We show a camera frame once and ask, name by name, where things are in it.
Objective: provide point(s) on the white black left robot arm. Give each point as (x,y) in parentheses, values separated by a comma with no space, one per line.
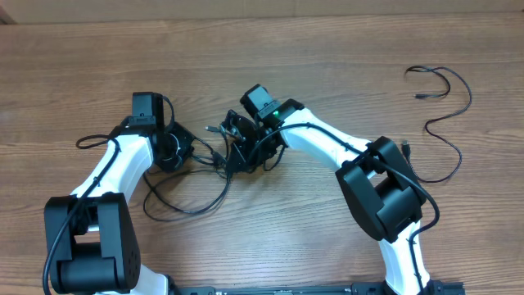
(91,244)

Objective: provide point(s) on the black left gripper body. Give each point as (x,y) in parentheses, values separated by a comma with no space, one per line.
(177,145)

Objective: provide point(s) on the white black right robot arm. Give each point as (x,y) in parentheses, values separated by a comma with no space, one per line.
(382,193)

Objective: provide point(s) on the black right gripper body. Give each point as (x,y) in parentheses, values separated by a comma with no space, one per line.
(240,146)

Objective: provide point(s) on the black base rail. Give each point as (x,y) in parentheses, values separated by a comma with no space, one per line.
(360,288)

